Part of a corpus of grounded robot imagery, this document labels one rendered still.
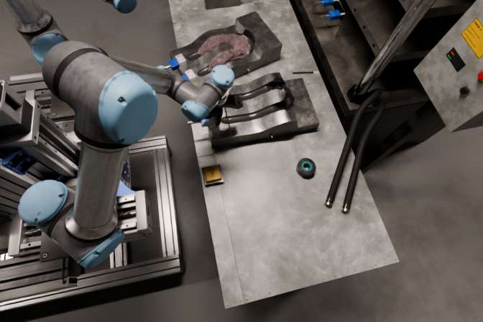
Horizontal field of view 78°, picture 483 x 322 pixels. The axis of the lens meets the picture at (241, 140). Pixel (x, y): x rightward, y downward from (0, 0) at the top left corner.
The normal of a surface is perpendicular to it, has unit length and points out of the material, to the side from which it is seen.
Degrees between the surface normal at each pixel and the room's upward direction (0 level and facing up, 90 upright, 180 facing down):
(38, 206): 7
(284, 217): 0
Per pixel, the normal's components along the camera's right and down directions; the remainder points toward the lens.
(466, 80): -0.97, 0.18
